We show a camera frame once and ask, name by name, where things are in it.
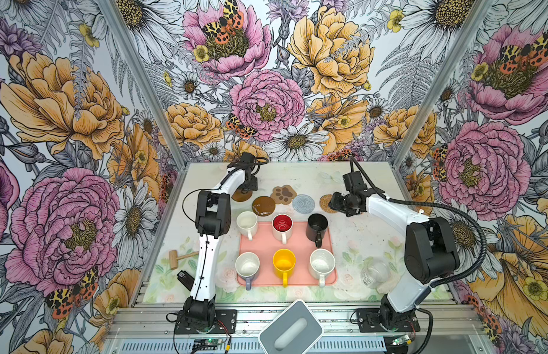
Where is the woven wicker round coaster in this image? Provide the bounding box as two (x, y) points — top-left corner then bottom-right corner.
(319, 194), (337, 214)

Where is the black mug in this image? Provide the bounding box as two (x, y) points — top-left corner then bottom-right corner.
(306, 213), (329, 249)

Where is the glossy brown round coaster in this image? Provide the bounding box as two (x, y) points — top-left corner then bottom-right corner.
(252, 196), (276, 217)

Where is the brown paw print coaster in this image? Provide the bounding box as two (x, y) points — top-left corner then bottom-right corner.
(270, 184), (297, 205)

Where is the grey blue round coaster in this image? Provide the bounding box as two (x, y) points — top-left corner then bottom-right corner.
(293, 194), (315, 215)

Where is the matte brown round coaster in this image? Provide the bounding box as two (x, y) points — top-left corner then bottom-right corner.
(231, 189), (253, 203)

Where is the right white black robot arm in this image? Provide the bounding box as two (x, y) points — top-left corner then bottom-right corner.
(329, 157), (487, 330)

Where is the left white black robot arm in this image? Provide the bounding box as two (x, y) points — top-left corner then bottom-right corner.
(182, 153), (269, 331)

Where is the clear glass cup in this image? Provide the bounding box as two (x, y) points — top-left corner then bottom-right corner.
(361, 258), (391, 289)

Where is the white mug off tray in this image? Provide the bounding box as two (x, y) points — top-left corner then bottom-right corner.
(237, 211), (258, 241)

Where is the white mug front right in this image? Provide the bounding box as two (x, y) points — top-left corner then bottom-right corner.
(309, 249), (336, 287)

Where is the white mug red inside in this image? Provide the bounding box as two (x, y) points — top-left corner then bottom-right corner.
(272, 214), (293, 245)

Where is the yellow mug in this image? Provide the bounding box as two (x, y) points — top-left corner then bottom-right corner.
(273, 249), (296, 288)

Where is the pink rectangular tray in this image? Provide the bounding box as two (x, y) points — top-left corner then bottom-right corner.
(238, 221), (321, 288)

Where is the small wooden mallet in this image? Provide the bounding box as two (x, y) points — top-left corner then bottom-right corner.
(169, 249), (199, 270)

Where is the black rectangular remote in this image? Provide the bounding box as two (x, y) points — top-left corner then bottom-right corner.
(177, 271), (194, 291)

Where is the green circuit board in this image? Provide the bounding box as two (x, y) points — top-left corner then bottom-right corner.
(191, 339), (221, 352)

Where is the white mug purple handle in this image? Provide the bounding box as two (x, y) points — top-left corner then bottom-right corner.
(235, 252), (261, 291)

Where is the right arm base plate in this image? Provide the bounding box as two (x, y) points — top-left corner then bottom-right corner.
(355, 308), (421, 333)

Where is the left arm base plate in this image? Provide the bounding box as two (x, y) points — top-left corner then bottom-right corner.
(172, 310), (238, 335)

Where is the aluminium front rail frame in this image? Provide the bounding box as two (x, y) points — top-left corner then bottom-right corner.
(102, 301), (496, 353)

